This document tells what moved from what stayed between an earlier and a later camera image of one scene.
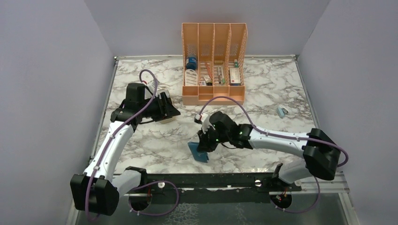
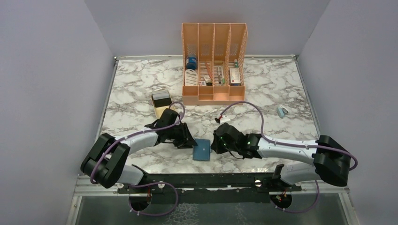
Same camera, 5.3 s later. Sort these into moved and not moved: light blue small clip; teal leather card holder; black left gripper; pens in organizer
Moved: black left gripper
Not moved: light blue small clip; teal leather card holder; pens in organizer
